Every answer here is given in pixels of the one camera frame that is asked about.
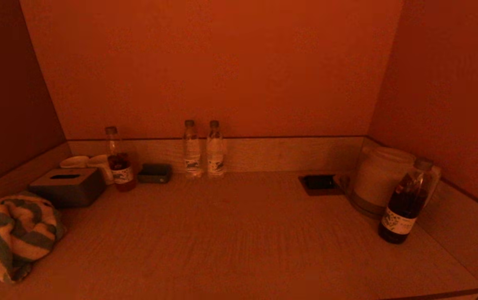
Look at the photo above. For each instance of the grey tissue box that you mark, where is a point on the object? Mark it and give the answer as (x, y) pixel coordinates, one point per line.
(76, 191)

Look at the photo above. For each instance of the small dark rectangular box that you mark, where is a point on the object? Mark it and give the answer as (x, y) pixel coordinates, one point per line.
(155, 174)

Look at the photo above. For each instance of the green white striped towel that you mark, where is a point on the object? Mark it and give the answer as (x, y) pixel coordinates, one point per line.
(18, 237)

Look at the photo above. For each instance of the clear water bottle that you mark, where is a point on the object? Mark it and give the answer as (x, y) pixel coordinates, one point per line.
(215, 158)
(192, 158)

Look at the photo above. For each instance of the white electric kettle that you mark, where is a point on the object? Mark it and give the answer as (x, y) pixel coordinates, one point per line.
(378, 179)

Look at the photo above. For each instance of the small bottle with red drink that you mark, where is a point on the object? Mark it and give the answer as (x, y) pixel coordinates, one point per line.
(122, 175)

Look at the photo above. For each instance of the large bottle with dark drink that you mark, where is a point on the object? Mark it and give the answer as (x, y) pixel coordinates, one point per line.
(405, 204)

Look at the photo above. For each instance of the white ceramic cup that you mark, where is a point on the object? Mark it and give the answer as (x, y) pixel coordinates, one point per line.
(73, 161)
(101, 166)

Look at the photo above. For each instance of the black table socket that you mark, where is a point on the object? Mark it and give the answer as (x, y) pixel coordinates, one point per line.
(318, 182)

